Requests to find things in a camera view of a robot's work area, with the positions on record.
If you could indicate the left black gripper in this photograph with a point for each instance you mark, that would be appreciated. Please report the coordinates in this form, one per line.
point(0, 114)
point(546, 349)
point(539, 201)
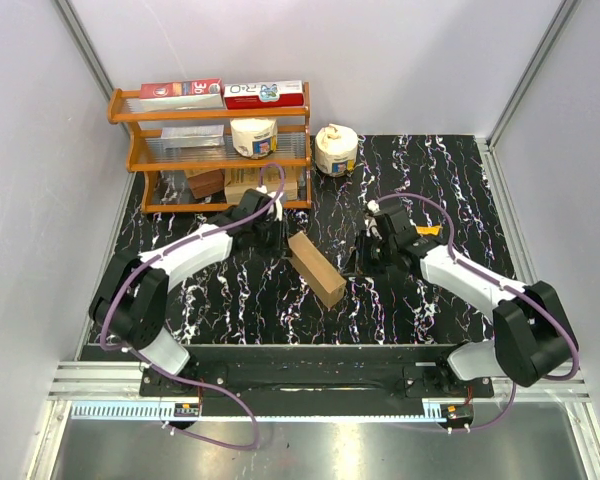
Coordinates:
point(280, 249)

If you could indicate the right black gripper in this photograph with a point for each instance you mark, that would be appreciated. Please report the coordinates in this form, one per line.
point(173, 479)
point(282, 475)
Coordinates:
point(362, 241)

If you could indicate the brown cardboard express box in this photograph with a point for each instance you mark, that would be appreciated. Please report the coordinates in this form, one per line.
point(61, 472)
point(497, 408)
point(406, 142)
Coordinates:
point(319, 274)

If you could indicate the yellow utility knife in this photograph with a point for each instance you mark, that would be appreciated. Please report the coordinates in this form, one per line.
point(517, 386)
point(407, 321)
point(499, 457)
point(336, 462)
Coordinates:
point(429, 230)

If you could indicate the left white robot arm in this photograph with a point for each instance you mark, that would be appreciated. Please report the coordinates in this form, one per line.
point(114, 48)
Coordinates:
point(130, 301)

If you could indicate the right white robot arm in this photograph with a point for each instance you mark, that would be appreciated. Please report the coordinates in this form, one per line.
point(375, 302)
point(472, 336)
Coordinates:
point(532, 334)

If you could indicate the right small cardboard box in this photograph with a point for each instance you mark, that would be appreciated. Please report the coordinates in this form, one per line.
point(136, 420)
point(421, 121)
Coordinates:
point(290, 187)

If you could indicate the small cardboard box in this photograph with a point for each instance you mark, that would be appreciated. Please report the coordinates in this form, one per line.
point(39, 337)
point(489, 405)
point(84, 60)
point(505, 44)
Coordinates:
point(290, 187)
point(238, 181)

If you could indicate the middle small cardboard box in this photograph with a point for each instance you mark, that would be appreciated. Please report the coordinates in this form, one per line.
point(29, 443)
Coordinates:
point(238, 181)

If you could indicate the dark brown small box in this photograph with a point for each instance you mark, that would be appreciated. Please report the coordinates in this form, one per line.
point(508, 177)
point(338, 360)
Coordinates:
point(205, 182)

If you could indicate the red white toothpaste box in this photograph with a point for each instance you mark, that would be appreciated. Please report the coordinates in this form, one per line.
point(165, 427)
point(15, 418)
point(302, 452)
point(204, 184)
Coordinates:
point(287, 93)

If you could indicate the red silver toothpaste box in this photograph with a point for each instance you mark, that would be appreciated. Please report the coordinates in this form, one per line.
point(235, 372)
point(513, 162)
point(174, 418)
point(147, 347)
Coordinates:
point(182, 95)

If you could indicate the toilet paper roll on shelf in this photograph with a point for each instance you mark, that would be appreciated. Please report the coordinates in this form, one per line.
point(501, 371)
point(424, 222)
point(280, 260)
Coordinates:
point(254, 138)

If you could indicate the orange wooden shelf rack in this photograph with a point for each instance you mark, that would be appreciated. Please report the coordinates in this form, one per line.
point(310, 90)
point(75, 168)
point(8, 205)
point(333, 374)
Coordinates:
point(158, 164)

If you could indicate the toilet paper roll on table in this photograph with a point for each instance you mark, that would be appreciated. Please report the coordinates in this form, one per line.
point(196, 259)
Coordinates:
point(336, 148)

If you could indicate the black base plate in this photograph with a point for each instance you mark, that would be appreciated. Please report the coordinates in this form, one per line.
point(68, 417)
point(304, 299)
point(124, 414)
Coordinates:
point(325, 381)

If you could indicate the aluminium frame rail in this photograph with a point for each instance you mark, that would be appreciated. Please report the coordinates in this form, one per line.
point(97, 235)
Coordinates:
point(122, 381)

